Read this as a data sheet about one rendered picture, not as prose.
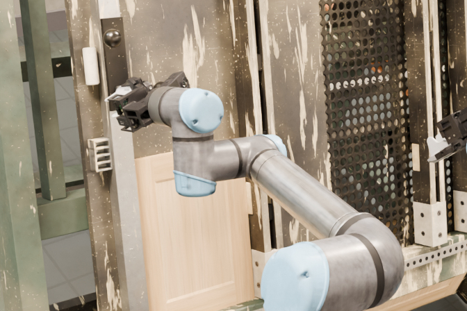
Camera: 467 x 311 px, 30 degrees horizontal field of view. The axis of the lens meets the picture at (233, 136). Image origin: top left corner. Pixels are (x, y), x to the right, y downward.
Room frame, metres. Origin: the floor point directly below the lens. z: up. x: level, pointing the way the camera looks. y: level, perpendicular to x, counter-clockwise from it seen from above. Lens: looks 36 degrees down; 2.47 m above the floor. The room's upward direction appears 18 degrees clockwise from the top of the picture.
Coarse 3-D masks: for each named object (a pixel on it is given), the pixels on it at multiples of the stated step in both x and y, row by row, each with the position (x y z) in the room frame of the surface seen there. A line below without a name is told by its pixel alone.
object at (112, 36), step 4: (108, 32) 1.50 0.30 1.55; (112, 32) 1.50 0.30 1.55; (116, 32) 1.50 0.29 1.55; (104, 36) 1.49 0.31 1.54; (108, 36) 1.49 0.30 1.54; (112, 36) 1.49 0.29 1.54; (116, 36) 1.49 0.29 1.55; (120, 36) 1.50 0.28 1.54; (104, 40) 1.49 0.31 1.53; (108, 40) 1.49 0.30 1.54; (112, 40) 1.49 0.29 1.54; (116, 40) 1.49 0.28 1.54; (120, 40) 1.50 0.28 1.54; (108, 44) 1.49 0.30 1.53; (112, 44) 1.49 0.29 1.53; (116, 44) 1.49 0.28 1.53
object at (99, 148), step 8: (88, 144) 1.48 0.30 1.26; (96, 144) 1.50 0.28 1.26; (104, 144) 1.50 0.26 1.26; (96, 152) 1.49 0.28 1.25; (104, 152) 1.49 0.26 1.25; (96, 160) 1.46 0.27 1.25; (104, 160) 1.47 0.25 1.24; (96, 168) 1.45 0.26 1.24; (104, 168) 1.46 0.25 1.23; (112, 168) 1.47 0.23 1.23
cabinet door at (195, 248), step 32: (160, 160) 1.56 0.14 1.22; (160, 192) 1.53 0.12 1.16; (224, 192) 1.64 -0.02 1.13; (160, 224) 1.50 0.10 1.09; (192, 224) 1.55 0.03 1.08; (224, 224) 1.61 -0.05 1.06; (160, 256) 1.46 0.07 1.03; (192, 256) 1.51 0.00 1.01; (224, 256) 1.57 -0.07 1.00; (160, 288) 1.42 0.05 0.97; (192, 288) 1.48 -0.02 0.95; (224, 288) 1.53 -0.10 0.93
